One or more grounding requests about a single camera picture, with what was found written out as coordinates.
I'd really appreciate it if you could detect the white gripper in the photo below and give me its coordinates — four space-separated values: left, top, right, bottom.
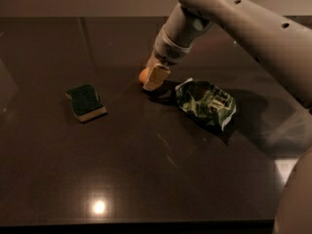
142 27 191 91

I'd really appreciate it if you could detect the orange fruit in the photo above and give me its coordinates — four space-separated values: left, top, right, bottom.
138 67 150 85

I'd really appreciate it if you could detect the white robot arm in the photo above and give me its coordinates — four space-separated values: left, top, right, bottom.
139 0 312 108

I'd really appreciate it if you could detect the green jalapeno chip bag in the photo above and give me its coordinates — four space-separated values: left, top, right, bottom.
175 78 237 131

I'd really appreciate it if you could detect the green and yellow sponge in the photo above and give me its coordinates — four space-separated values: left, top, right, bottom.
65 84 107 123

